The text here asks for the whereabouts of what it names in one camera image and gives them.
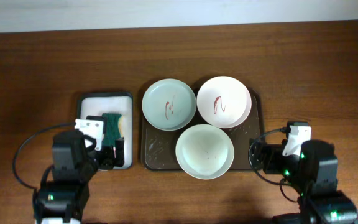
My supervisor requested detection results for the green yellow sponge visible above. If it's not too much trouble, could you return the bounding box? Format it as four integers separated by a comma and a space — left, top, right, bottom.
102, 113, 124, 147

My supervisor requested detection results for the cream white plate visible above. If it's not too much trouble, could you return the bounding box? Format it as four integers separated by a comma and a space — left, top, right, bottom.
175, 124, 234, 180

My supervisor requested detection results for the pink plate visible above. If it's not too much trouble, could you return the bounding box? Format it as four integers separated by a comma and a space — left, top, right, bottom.
196, 76, 252, 128

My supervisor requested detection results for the pale green plate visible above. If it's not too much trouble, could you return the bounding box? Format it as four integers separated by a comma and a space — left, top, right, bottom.
142, 78, 196, 131

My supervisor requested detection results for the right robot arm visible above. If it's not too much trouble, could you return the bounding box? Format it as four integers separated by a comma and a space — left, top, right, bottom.
248, 121, 358, 223

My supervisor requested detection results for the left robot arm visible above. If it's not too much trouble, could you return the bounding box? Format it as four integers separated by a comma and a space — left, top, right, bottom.
32, 113, 125, 223

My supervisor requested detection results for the large brown tray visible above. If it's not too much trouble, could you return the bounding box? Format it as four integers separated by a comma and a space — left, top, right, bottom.
140, 89, 265, 171

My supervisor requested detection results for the small black soapy tray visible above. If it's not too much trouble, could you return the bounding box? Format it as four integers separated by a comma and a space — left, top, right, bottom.
76, 91, 134, 170

